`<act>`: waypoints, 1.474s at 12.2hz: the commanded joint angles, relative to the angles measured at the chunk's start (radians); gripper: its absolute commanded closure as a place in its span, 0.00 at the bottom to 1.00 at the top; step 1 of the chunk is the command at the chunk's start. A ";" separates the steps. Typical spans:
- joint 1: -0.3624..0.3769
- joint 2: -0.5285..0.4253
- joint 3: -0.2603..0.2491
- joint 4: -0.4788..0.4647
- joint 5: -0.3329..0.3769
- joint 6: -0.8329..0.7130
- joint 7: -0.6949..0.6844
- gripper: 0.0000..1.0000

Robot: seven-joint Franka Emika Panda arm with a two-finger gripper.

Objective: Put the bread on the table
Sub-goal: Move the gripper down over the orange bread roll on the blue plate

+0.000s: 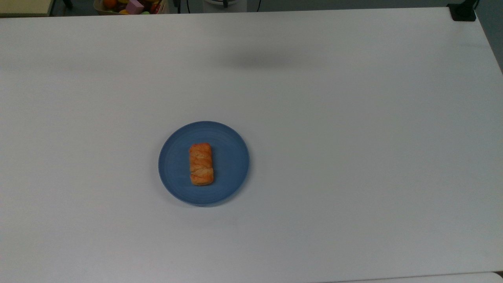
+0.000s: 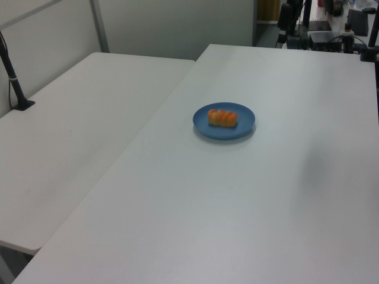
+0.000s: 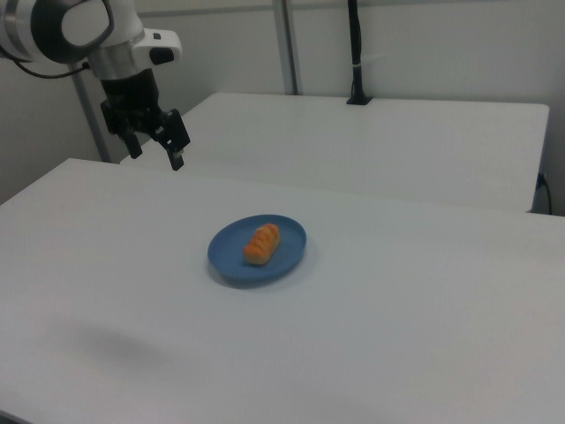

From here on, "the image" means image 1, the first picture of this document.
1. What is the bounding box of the white side table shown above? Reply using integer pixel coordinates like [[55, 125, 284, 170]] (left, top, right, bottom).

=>
[[334, 271, 503, 283]]

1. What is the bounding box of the yellowish side desk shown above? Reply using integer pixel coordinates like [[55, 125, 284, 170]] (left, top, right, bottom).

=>
[[0, 0, 55, 17]]

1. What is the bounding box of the orange-brown bread roll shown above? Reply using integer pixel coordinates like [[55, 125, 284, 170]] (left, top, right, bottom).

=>
[[189, 143, 215, 186]]

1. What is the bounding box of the basket of toy fruits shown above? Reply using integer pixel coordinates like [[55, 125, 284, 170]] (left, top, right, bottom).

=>
[[94, 0, 168, 15]]

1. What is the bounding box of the pink toy block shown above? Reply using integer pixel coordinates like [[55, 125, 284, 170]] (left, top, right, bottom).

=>
[[126, 0, 145, 15]]

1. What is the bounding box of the blue round plate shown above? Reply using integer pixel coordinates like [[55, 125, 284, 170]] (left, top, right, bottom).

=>
[[158, 121, 250, 206]]

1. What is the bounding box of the black table clamp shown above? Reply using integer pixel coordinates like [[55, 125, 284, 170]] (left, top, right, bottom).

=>
[[447, 0, 478, 22]]

